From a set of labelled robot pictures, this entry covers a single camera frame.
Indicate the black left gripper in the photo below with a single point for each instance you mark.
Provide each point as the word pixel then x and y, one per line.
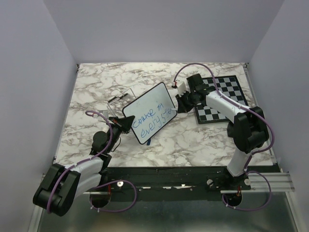
pixel 123 124

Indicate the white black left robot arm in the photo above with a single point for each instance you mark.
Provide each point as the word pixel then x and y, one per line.
pixel 62 184

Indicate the silver wire whiteboard stand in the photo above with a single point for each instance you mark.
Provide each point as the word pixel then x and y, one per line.
pixel 117 103

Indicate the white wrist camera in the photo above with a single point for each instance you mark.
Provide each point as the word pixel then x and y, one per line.
pixel 101 115
pixel 180 86

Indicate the black framed whiteboard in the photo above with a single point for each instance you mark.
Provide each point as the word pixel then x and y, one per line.
pixel 152 111

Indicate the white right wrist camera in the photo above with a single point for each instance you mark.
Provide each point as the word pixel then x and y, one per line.
pixel 180 86

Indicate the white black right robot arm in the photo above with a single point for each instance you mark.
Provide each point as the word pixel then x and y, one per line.
pixel 247 126

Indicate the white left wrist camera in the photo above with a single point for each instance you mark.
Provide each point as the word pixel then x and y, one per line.
pixel 101 115

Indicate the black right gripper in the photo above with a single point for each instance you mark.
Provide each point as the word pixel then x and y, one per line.
pixel 181 107

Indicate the black grey chessboard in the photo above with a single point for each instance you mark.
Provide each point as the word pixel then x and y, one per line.
pixel 223 105

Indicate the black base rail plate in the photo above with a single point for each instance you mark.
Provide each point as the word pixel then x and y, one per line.
pixel 174 183

